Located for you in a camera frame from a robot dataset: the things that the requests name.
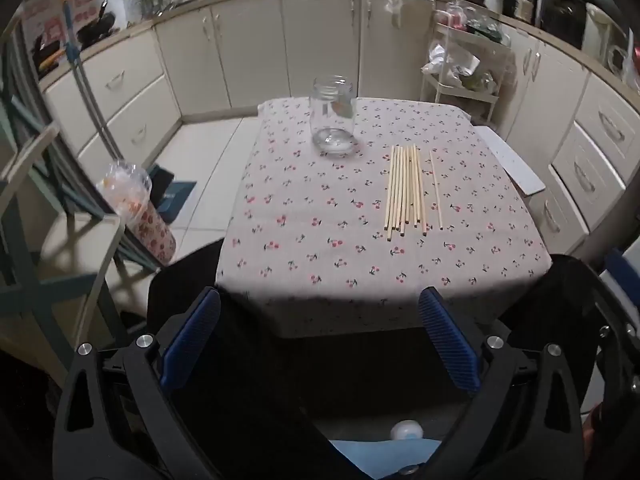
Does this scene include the dark rice cooker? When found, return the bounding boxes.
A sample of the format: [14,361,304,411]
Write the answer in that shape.
[540,0,586,46]

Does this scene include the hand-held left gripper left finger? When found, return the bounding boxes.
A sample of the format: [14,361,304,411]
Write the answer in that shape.
[52,287,223,480]

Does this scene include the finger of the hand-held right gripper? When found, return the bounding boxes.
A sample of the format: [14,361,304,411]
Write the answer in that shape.
[597,250,640,461]

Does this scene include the white trolley cart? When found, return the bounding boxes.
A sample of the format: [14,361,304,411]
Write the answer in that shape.
[419,10,516,126]

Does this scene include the black wok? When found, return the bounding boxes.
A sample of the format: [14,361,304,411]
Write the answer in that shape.
[30,35,66,73]
[75,0,118,46]

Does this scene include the cream thermo pot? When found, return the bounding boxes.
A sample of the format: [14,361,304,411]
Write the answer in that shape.
[582,2,626,61]

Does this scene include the cherry print tablecloth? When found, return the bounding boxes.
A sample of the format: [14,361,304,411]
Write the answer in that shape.
[216,96,553,338]

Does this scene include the blue dustpan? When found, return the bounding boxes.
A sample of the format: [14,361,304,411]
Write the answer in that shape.
[147,165,197,226]

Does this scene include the white plastic bag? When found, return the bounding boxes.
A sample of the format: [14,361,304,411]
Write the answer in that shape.
[422,42,481,88]

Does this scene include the clear glass jar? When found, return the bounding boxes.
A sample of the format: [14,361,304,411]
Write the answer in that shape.
[309,76,357,157]

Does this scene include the blue broom pole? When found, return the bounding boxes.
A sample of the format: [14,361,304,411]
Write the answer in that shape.
[61,2,123,161]

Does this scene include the person's black pants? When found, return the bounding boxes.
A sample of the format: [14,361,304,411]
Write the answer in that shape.
[147,237,606,411]

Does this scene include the floral cloth-covered bin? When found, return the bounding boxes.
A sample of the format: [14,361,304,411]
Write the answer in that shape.
[96,159,177,267]

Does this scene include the pink wall stickers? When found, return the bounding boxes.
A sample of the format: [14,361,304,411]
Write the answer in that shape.
[22,0,96,56]

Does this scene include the cream kitchen base cabinets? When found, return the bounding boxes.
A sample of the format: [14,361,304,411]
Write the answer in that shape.
[37,0,640,261]

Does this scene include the red and clear container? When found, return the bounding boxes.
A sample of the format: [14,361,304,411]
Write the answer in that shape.
[435,2,468,31]

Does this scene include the green frame chair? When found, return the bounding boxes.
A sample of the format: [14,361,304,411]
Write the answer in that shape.
[0,35,166,411]

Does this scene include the white stool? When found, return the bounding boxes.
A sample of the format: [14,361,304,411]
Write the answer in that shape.
[472,125,547,197]

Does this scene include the light blue cloth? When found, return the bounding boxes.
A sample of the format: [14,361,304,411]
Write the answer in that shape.
[327,437,443,480]

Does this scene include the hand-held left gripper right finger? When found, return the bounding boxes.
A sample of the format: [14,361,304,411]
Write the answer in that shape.
[417,287,586,480]

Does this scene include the bundle of wooden chopsticks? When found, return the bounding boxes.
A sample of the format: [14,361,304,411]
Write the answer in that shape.
[384,145,445,238]

